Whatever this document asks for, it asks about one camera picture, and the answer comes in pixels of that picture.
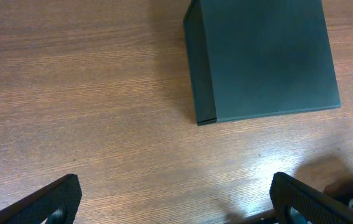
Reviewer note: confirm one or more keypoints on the black gift box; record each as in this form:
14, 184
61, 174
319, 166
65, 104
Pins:
256, 58

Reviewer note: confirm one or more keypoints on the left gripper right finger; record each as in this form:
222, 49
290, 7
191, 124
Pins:
296, 202

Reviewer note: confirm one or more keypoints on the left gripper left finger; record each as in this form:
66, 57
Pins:
57, 202

